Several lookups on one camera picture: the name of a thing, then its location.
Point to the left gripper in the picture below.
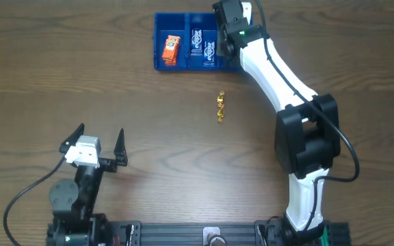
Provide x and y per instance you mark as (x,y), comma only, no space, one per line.
(107,164)

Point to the blue candy pack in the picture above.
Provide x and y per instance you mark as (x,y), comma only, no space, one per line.
(196,41)
(209,53)

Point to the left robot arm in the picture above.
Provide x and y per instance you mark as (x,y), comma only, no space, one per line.
(80,201)

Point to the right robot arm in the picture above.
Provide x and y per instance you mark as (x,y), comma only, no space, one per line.
(306,147)

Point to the orange candy box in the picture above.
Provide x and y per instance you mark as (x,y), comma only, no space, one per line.
(170,62)
(171,46)

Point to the blue tray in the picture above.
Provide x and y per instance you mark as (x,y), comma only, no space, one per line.
(169,20)

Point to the mounting rail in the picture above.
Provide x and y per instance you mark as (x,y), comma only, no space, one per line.
(183,234)

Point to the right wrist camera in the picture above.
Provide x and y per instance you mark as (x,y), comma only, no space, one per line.
(247,8)

